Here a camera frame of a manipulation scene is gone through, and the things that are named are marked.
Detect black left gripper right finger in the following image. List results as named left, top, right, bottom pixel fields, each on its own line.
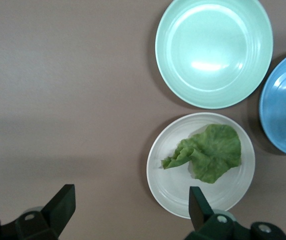
left=184, top=186, right=236, bottom=240

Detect beige round plate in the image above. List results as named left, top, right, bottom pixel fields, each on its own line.
left=146, top=112, right=256, bottom=220

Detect blue round plate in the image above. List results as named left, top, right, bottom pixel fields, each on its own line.
left=258, top=48, right=286, bottom=158

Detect mint green round plate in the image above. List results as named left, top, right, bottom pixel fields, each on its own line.
left=154, top=0, right=274, bottom=110

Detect green lettuce leaf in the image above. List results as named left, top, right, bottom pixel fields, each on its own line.
left=160, top=123, right=242, bottom=185

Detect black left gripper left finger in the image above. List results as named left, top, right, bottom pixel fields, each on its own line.
left=14, top=184, right=76, bottom=240

